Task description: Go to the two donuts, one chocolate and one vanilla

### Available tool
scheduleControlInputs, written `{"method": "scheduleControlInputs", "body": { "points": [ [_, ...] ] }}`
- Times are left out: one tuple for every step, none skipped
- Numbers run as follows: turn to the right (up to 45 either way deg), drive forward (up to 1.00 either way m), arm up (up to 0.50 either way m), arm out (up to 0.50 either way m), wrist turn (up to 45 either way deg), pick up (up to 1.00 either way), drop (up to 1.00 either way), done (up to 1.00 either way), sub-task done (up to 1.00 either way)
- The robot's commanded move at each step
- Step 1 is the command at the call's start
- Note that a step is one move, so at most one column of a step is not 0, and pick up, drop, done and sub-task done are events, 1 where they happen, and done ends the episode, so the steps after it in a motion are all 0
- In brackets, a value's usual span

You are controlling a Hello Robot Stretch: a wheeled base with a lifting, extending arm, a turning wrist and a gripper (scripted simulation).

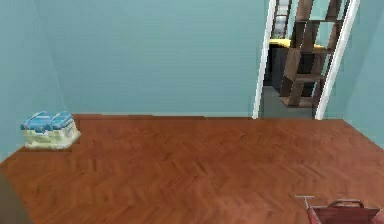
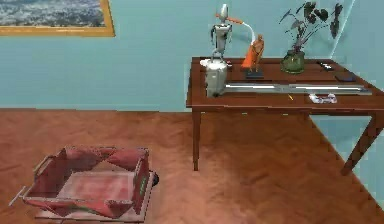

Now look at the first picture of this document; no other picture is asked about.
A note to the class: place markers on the black cabinet with yellow top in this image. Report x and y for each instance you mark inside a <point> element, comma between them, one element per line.
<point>279,61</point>

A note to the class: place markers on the brown wooden shelf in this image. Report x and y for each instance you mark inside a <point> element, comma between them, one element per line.
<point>305,63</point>

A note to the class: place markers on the grey slatted window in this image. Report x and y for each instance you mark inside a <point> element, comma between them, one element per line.
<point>280,18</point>

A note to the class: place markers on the blue and cream box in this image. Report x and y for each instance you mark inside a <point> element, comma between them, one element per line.
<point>50,131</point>

